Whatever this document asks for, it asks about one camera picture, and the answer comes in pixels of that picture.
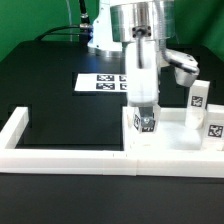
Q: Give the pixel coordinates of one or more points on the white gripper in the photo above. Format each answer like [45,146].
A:
[142,83]

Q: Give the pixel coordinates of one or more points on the white square tabletop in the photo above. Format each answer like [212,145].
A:
[171,133]

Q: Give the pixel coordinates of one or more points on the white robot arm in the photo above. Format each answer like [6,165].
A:
[137,30]

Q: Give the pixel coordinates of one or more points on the white marker sheet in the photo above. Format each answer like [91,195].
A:
[96,82]

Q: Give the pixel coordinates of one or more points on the white U-shaped fence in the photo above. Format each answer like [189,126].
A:
[206,163]

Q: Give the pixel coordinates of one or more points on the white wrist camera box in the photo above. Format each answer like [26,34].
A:
[186,67]

